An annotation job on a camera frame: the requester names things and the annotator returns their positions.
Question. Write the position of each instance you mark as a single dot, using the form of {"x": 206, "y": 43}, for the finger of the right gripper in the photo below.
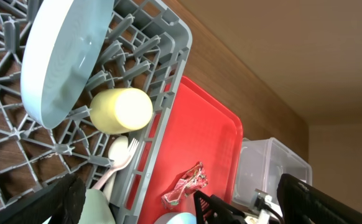
{"x": 213, "y": 210}

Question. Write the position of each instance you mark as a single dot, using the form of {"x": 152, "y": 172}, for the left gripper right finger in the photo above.
{"x": 301, "y": 203}

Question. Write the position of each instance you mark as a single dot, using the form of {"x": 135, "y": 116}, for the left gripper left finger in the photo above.
{"x": 43, "y": 202}

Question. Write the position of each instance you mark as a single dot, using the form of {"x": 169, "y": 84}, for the light green bowl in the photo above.
{"x": 95, "y": 208}

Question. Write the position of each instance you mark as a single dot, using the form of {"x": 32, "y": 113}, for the small blue food bowl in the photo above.
{"x": 177, "y": 218}

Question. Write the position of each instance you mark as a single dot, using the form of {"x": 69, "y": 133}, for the white plastic fork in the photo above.
{"x": 125, "y": 157}

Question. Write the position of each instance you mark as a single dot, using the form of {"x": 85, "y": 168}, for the yellow plastic cup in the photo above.
{"x": 120, "y": 110}

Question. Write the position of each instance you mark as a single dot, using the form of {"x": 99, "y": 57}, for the light blue plate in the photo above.
{"x": 62, "y": 48}

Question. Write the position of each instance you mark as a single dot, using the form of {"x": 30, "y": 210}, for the grey dishwasher rack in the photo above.
{"x": 147, "y": 47}

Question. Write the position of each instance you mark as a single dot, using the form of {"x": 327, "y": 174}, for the red snack wrapper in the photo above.
{"x": 193, "y": 180}

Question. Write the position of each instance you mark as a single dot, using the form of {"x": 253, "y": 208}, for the clear plastic bin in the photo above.
{"x": 261, "y": 164}

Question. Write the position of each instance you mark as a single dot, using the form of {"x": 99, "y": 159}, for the red plastic tray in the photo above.
{"x": 199, "y": 129}

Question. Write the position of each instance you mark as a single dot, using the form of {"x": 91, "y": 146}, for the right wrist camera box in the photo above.
{"x": 263, "y": 210}

